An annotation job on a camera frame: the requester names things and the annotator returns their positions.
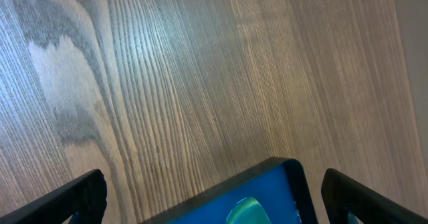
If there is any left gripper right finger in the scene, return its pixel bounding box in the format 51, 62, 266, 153
321, 169, 427, 224

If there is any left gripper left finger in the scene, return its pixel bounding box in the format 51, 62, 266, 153
1, 169, 107, 224

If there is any green yellow sponge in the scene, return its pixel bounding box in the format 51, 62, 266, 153
226, 197, 272, 224

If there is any blue water basin tray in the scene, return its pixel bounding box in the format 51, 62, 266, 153
145, 157, 318, 223

